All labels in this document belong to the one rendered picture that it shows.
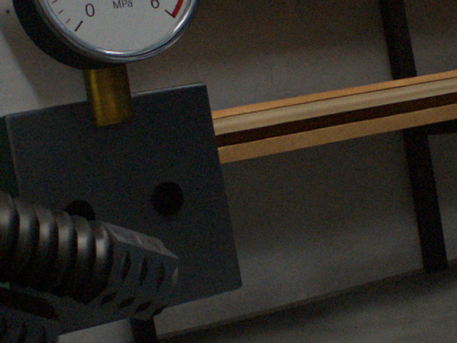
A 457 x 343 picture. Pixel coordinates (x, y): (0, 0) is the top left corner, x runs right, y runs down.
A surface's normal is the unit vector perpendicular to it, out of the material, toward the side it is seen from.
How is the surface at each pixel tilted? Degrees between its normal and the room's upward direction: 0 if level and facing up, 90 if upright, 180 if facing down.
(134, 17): 90
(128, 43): 90
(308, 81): 90
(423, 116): 90
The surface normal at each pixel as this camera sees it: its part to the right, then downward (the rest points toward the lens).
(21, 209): -0.06, -0.75
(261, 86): 0.32, 0.00
